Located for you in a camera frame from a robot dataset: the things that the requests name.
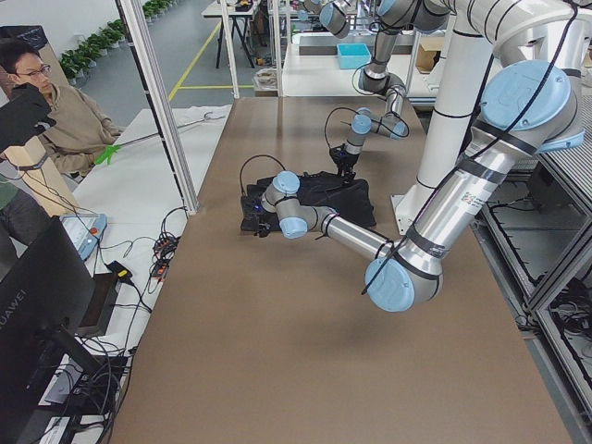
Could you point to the seated person beige hoodie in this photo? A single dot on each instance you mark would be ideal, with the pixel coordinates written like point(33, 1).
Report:
point(82, 129)

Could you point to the aluminium frame profile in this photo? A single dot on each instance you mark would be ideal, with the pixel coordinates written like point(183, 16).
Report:
point(141, 46)

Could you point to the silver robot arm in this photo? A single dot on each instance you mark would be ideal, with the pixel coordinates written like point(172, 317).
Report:
point(393, 16)
point(510, 89)

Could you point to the black t-shirt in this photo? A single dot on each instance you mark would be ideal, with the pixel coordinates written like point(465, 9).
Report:
point(349, 198)

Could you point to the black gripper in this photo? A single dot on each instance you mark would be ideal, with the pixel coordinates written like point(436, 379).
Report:
point(259, 218)
point(345, 162)

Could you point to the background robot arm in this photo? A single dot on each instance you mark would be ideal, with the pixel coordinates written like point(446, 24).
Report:
point(332, 15)

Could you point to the blue plastic bin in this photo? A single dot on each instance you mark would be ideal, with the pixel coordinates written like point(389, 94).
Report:
point(352, 55)

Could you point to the red black power strip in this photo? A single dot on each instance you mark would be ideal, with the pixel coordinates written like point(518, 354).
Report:
point(163, 252)

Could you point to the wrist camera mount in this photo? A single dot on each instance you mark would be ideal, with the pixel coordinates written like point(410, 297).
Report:
point(250, 206)

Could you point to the black computer monitor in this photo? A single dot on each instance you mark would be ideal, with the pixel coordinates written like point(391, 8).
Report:
point(44, 297)

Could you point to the blue teach pendant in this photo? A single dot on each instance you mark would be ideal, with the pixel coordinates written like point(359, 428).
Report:
point(84, 231)

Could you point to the metal reacher grabber tool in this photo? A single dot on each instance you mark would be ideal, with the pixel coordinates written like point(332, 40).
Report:
point(110, 150)

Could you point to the black power adapter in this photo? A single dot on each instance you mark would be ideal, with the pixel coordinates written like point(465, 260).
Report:
point(123, 274)

